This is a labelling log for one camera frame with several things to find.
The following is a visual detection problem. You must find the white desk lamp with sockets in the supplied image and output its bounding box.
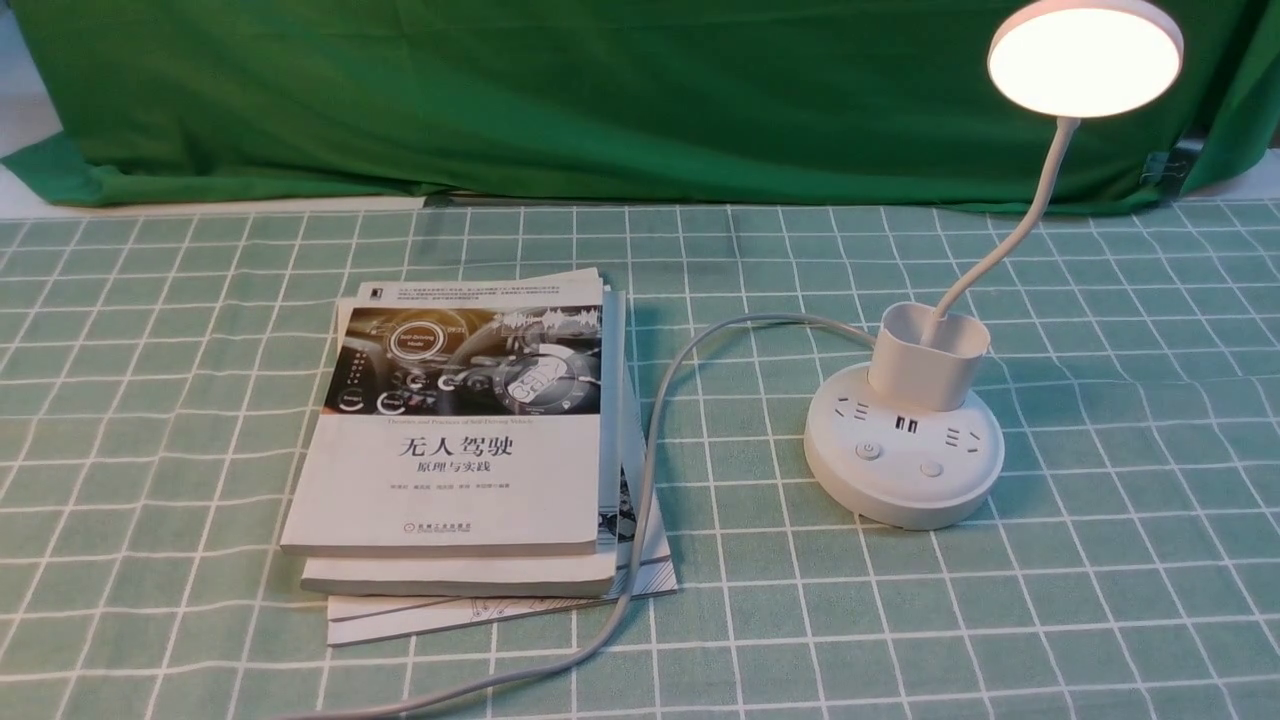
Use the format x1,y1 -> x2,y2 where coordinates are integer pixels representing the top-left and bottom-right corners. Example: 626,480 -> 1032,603
804,1 -> 1184,530

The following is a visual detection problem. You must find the top book self-driving cover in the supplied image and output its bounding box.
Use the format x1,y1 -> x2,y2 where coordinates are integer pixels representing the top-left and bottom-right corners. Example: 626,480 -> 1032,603
279,281 -> 605,559

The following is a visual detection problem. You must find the bottom white booklet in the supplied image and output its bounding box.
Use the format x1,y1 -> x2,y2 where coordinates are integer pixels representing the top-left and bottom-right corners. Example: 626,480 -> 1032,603
326,495 -> 678,647

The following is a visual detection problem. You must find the green backdrop cloth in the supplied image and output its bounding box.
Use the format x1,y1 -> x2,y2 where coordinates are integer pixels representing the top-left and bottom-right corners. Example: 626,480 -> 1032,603
0,0 -> 1280,217

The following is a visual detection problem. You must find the green checkered tablecloth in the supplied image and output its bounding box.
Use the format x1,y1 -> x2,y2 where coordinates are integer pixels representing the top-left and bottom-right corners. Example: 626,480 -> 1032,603
1,200 -> 1279,719

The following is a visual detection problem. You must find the black binder clip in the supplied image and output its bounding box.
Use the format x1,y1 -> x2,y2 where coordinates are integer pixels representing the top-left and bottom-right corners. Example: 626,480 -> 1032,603
1140,138 -> 1204,199

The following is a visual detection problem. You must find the grey lamp power cable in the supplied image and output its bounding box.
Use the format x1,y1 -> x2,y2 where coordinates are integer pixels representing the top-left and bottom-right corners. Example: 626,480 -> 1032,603
283,313 -> 879,720

